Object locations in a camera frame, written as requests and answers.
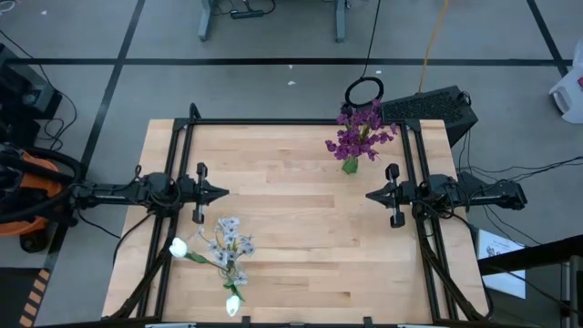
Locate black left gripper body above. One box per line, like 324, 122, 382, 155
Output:
177, 175, 200, 210

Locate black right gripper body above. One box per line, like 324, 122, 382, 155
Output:
399, 179, 427, 213

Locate white veined flower bunch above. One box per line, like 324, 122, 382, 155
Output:
195, 216, 256, 288

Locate white artificial tulip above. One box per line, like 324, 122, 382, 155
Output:
169, 236, 229, 273

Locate purple artificial flower bunch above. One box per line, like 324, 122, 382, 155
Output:
324, 97, 400, 163

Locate blue-white artificial tulip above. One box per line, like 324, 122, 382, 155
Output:
222, 280, 247, 318

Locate black perforated computer case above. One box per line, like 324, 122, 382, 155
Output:
380, 85, 479, 148

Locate white printed paper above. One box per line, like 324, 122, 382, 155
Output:
476, 229, 527, 301

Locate black metal beam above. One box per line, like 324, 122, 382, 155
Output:
477, 234, 583, 277

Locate orange vacuum cleaner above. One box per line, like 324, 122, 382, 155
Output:
0, 142, 91, 254

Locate black power strip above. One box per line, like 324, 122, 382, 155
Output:
230, 8, 266, 20

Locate black equipment stack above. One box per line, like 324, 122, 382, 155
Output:
0, 43, 64, 147

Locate black hanging cable with coil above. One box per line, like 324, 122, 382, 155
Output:
344, 0, 385, 108

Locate yellow hanging cable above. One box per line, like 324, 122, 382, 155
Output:
417, 0, 451, 95

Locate grey desk frame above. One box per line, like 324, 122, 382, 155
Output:
198, 0, 350, 43

